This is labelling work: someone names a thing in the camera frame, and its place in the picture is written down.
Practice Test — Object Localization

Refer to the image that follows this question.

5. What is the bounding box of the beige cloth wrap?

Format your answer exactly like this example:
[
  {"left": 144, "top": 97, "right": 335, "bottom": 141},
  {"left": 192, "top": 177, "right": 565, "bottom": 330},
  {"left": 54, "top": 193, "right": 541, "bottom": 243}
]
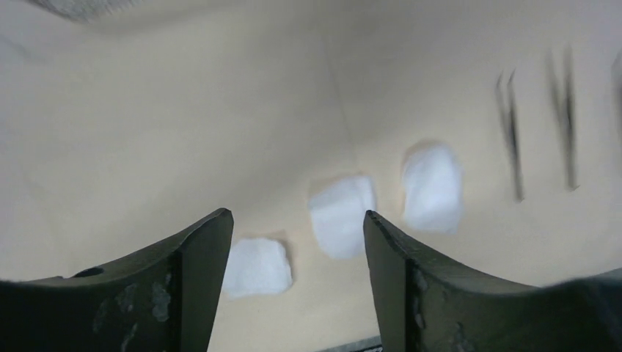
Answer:
[{"left": 1, "top": 1, "right": 621, "bottom": 351}]

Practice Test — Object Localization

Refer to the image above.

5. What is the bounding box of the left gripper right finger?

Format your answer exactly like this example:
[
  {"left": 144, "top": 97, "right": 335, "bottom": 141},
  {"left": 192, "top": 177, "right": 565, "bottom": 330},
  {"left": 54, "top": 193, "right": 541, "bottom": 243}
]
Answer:
[{"left": 363, "top": 210, "right": 621, "bottom": 351}]

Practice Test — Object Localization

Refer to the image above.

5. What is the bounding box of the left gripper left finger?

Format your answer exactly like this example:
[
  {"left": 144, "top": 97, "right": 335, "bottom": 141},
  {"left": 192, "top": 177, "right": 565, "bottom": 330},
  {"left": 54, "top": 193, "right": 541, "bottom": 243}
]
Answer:
[{"left": 1, "top": 208, "right": 234, "bottom": 351}]

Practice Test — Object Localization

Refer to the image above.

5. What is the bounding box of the white gauze pad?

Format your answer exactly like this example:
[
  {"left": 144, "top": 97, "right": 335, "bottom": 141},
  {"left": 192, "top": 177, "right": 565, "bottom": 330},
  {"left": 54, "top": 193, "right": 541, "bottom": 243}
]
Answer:
[
  {"left": 307, "top": 175, "right": 376, "bottom": 260},
  {"left": 401, "top": 144, "right": 464, "bottom": 233},
  {"left": 223, "top": 238, "right": 293, "bottom": 299}
]

